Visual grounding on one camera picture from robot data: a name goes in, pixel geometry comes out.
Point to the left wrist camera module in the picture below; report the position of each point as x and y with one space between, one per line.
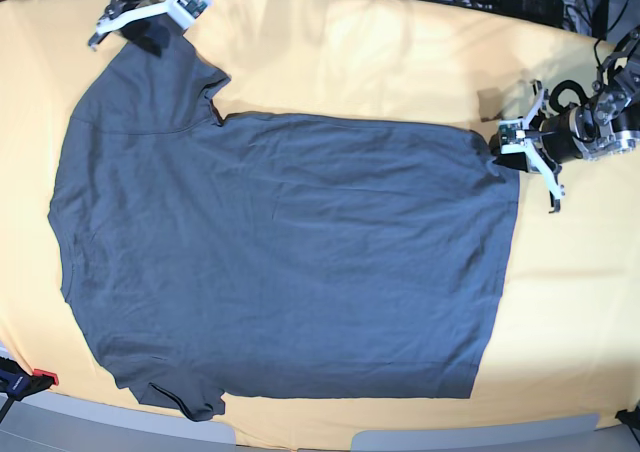
511 137

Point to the black power adapter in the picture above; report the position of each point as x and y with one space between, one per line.
544 12

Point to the blue red table clamp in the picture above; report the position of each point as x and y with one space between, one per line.
17 384

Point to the black clamp right corner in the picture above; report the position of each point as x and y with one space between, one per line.
629 418

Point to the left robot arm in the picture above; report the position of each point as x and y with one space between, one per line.
607 123

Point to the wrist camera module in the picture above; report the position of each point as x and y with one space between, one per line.
511 137
185 12

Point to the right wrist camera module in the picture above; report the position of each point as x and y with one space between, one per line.
185 12

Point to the dark grey T-shirt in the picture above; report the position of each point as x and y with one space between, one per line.
273 255

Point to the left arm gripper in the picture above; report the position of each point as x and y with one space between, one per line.
570 135

